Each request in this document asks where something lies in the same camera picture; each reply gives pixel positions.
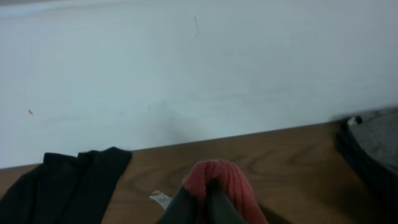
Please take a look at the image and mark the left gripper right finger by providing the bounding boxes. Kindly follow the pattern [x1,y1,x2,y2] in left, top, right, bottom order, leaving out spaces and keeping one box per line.
[206,179,247,224]

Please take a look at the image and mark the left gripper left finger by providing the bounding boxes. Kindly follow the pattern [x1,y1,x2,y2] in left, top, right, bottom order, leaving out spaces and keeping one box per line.
[156,186,199,224]

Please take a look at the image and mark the red orange t-shirt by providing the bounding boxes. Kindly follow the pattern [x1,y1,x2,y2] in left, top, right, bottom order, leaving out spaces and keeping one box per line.
[180,160,269,224]

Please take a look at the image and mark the black t-shirt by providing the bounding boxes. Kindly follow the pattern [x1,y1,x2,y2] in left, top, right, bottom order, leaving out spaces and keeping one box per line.
[1,147,132,224]

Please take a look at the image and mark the folded dark blue jeans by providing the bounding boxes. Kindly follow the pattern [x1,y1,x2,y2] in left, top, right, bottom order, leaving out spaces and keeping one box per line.
[336,123,397,208]

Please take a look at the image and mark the folded grey garment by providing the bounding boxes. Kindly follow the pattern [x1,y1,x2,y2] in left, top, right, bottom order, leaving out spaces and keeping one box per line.
[346,108,397,174]

